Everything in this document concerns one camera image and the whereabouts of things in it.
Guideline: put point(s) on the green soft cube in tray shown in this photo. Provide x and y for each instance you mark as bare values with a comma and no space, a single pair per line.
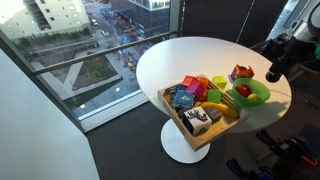
214,96

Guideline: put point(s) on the wooden tray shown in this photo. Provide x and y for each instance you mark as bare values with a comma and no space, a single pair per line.
217,129

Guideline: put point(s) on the black tripod with clamps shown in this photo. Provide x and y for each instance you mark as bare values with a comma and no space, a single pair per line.
298,157

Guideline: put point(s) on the green plastic bowl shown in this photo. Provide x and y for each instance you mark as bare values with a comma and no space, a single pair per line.
255,86

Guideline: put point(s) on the white round table base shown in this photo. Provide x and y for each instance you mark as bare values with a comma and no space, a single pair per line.
177,147

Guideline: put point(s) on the red soft cube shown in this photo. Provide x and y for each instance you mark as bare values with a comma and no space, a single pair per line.
188,80

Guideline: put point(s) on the grey small cube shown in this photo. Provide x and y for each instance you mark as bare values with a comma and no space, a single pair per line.
214,113

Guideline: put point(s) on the yellow lemon toy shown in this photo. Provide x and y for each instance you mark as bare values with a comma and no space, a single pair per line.
254,97

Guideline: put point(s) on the red apple toy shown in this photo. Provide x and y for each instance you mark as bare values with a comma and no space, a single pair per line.
243,89

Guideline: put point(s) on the orange fruit toy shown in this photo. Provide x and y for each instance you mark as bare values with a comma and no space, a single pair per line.
203,81

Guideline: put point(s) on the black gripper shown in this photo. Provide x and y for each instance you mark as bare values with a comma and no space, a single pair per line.
295,51

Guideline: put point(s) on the lime green soft cube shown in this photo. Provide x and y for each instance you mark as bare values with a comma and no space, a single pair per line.
220,81

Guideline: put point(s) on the white black patterned cube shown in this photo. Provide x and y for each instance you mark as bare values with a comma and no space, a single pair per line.
197,121

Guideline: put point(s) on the blue soft cube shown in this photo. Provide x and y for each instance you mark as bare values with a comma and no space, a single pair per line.
184,98

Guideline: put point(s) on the yellow banana toy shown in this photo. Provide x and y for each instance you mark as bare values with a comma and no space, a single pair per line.
221,107

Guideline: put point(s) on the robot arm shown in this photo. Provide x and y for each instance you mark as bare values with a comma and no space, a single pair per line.
302,38

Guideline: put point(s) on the window railing bar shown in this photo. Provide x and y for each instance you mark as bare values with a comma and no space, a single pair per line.
104,52

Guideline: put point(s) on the magenta soft cube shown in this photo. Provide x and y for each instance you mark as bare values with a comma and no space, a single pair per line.
196,88

